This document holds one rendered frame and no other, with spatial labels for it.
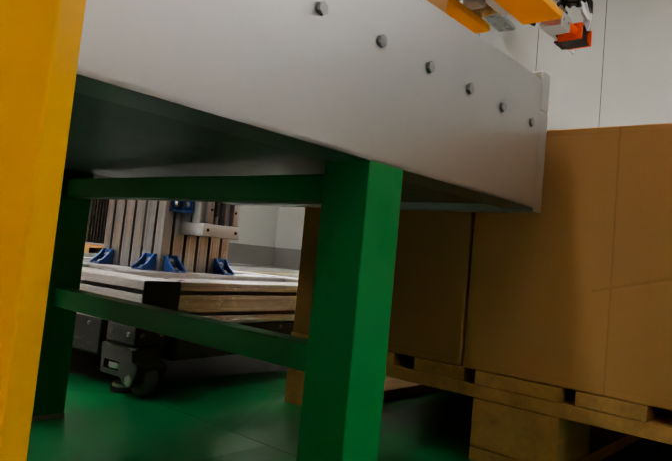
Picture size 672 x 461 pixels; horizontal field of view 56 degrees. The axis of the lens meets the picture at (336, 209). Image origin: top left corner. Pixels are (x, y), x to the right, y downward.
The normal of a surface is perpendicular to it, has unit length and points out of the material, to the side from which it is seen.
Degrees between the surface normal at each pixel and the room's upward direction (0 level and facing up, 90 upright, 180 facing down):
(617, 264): 90
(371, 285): 90
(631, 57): 90
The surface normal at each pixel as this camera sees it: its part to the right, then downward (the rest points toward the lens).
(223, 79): 0.76, 0.02
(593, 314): -0.65, -0.12
